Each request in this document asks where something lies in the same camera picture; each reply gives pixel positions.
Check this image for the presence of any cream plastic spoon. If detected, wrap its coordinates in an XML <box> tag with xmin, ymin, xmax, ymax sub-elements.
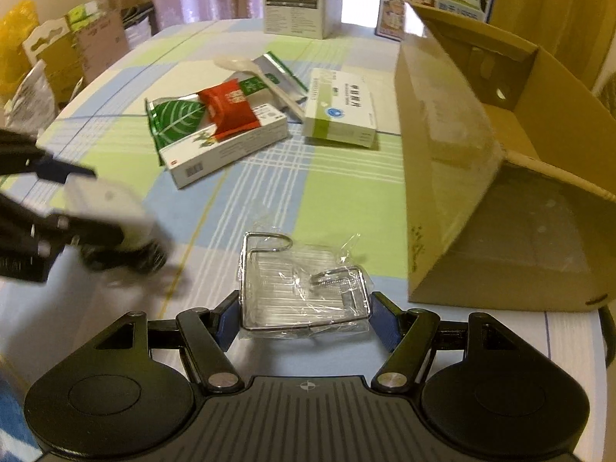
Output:
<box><xmin>214</xmin><ymin>56</ymin><xmax>306</xmax><ymax>121</ymax></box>

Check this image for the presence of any green leaf foil bag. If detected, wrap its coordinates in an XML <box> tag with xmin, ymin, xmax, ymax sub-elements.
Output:
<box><xmin>146</xmin><ymin>95</ymin><xmax>213</xmax><ymax>152</ymax></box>

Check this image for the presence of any brown curtain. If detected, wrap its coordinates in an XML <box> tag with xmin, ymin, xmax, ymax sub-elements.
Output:
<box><xmin>500</xmin><ymin>0</ymin><xmax>616</xmax><ymax>92</ymax></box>

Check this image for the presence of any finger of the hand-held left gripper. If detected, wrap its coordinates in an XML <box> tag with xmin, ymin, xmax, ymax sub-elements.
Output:
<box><xmin>0</xmin><ymin>192</ymin><xmax>127</xmax><ymax>253</ymax></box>
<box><xmin>0</xmin><ymin>127</ymin><xmax>97</xmax><ymax>185</ymax></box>

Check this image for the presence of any white product carton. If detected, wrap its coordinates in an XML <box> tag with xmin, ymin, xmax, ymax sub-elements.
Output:
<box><xmin>264</xmin><ymin>0</ymin><xmax>343</xmax><ymax>40</ymax></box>

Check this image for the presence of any long white box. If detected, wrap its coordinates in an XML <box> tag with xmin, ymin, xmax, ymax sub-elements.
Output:
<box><xmin>159</xmin><ymin>103</ymin><xmax>290</xmax><ymax>189</ymax></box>

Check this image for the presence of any red snack packet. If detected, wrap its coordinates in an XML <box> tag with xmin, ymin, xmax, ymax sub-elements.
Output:
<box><xmin>197</xmin><ymin>83</ymin><xmax>261</xmax><ymax>141</ymax></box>

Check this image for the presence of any silver and green foil bag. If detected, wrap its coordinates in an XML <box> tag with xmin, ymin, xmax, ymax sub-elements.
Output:
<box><xmin>238</xmin><ymin>52</ymin><xmax>309</xmax><ymax>107</ymax></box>

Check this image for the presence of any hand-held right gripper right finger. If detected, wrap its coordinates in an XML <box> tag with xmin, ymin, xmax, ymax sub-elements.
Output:
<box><xmin>370</xmin><ymin>291</ymin><xmax>527</xmax><ymax>392</ymax></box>

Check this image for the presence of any white and green medicine box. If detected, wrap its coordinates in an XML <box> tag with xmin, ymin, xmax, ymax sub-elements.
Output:
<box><xmin>302</xmin><ymin>68</ymin><xmax>378</xmax><ymax>149</ymax></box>

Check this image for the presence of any white patterned bag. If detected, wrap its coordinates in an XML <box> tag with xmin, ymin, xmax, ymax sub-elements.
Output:
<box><xmin>5</xmin><ymin>65</ymin><xmax>55</xmax><ymax>131</ymax></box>

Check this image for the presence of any plastic-wrapped metal wire rack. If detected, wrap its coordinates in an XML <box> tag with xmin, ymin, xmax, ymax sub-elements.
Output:
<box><xmin>238</xmin><ymin>232</ymin><xmax>373</xmax><ymax>336</ymax></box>

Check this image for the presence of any white adapter with black cable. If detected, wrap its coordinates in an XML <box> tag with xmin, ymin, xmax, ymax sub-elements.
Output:
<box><xmin>62</xmin><ymin>173</ymin><xmax>169</xmax><ymax>271</ymax></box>

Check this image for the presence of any cardboard box with white card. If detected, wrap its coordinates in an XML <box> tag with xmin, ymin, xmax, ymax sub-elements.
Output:
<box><xmin>22</xmin><ymin>22</ymin><xmax>85</xmax><ymax>102</ymax></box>

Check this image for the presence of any yellow plastic bag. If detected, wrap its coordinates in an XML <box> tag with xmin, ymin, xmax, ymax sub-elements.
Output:
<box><xmin>0</xmin><ymin>0</ymin><xmax>39</xmax><ymax>92</ymax></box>

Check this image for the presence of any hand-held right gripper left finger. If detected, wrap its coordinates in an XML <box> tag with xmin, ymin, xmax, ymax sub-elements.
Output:
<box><xmin>89</xmin><ymin>291</ymin><xmax>244</xmax><ymax>392</ymax></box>

